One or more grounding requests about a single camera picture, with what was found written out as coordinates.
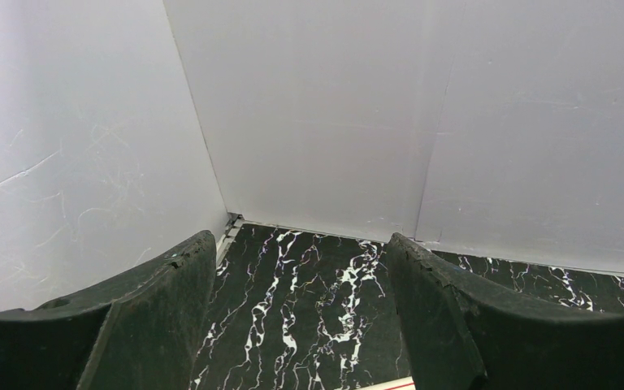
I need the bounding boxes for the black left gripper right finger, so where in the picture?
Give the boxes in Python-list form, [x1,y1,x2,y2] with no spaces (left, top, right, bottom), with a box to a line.
[386,233,624,389]

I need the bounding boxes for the white PVC pipe frame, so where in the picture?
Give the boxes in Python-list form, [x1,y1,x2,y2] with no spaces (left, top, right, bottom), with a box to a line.
[360,376,415,390]

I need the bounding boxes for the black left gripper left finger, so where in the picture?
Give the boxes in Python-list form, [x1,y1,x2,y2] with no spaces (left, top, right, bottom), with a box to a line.
[0,230,216,389]

